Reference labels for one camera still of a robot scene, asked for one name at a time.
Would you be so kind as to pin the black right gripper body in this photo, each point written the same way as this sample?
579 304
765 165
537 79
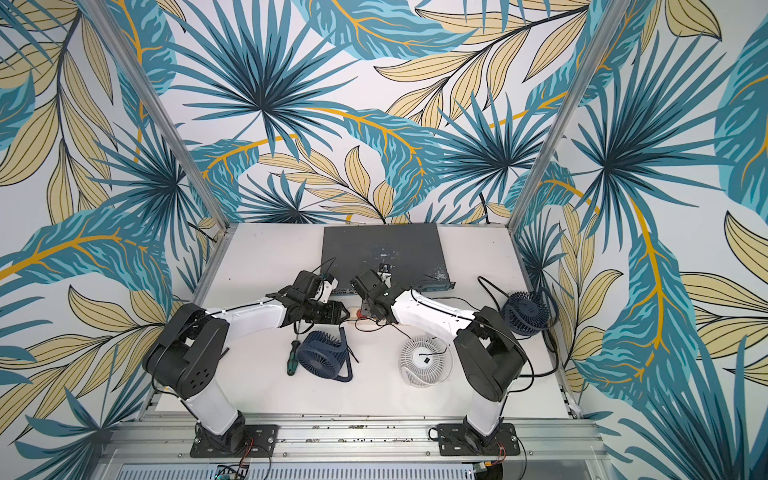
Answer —
368 305

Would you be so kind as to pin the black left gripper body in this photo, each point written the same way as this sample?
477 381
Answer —
320 312

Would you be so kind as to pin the beige red power strip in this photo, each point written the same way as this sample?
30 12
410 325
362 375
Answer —
364 321

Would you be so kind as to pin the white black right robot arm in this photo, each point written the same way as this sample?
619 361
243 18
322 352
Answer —
489 354

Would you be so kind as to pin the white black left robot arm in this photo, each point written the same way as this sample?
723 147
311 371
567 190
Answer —
186 354

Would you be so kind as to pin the navy blue desk fan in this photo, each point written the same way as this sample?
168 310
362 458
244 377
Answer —
326 355

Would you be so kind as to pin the white round desk fan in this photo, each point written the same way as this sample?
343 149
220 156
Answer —
425 361

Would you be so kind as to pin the green black screwdriver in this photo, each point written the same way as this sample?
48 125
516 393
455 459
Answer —
293 362

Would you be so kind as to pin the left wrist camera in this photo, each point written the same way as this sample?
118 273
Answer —
317 287

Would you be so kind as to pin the dark grey network switch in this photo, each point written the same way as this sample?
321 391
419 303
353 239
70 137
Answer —
413 254

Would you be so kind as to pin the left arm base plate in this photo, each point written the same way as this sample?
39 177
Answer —
250 440

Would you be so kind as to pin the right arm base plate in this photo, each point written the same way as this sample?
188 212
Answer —
460 439

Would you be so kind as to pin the aluminium frame rail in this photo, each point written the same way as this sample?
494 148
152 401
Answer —
162 445

